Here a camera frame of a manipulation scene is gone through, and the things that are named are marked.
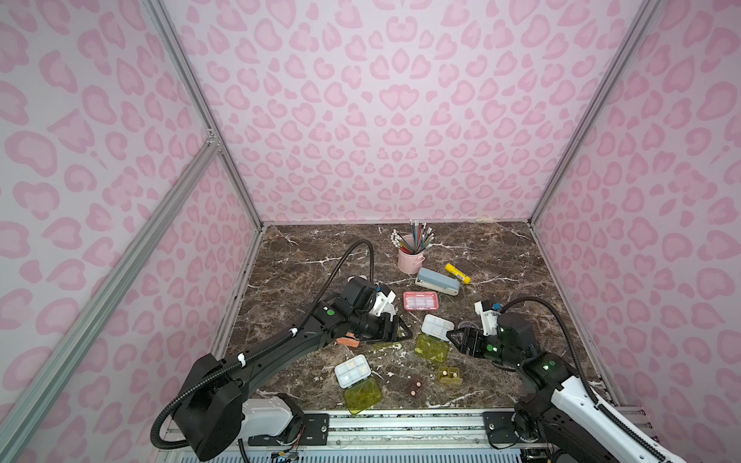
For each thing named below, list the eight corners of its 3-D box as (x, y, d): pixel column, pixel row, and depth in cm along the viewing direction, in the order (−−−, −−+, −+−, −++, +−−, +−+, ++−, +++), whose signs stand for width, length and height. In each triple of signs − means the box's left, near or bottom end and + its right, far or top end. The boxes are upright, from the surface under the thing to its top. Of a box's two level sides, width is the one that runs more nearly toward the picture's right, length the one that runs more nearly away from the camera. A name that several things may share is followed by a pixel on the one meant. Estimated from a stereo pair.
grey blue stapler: (415, 285, 103) (416, 277, 99) (418, 274, 106) (419, 265, 102) (456, 297, 100) (459, 289, 96) (458, 285, 103) (461, 276, 99)
